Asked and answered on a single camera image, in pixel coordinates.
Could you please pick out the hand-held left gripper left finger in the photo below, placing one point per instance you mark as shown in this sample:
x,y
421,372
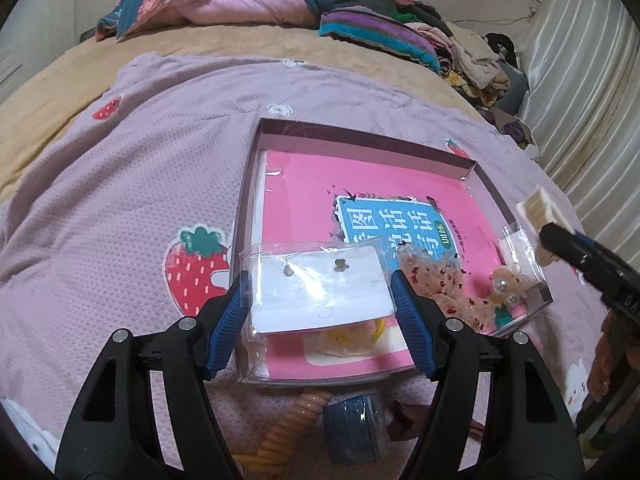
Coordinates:
x,y
225,330

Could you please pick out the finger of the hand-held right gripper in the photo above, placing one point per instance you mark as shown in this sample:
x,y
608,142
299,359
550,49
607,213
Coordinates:
x,y
565,240

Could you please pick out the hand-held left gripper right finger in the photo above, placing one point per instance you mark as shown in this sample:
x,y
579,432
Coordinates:
x,y
412,320

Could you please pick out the white hair claw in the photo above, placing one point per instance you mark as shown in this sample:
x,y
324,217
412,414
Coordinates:
x,y
535,207

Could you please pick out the beige lace scrunchie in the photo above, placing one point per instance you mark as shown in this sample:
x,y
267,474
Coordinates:
x,y
440,285

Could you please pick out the small clear plastic packet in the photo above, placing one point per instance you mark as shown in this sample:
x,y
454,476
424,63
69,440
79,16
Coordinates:
x,y
517,250

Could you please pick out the yellow hair claw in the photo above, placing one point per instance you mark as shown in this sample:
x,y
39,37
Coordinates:
x,y
350,340

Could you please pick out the pearl flower hair accessory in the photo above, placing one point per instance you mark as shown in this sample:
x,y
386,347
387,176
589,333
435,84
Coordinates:
x,y
505,285

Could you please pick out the white earring card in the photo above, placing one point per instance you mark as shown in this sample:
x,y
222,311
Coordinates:
x,y
310,285

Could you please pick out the shallow cardboard box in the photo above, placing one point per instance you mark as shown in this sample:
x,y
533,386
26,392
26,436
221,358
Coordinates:
x,y
360,145

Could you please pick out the person's right hand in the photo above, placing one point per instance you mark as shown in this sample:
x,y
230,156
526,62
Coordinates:
x,y
602,365

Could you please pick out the white curtain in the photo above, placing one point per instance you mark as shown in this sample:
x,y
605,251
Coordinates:
x,y
590,85

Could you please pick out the pink book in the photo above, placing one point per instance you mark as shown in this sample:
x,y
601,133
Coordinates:
x,y
300,190

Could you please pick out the purple printed blanket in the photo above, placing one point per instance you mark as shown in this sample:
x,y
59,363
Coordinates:
x,y
125,185

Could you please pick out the pile of clothes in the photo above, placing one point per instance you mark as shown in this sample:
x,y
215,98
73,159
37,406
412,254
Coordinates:
x,y
475,65

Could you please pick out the striped pillow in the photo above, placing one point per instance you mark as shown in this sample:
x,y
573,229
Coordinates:
x,y
380,35

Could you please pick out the tan bed sheet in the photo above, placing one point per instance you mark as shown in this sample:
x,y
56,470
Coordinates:
x,y
65,80

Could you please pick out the strawberry print quilt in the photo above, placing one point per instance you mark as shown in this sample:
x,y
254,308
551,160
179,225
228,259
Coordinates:
x,y
225,0

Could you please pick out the white wardrobe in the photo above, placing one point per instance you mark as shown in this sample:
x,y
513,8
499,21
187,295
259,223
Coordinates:
x,y
30,20

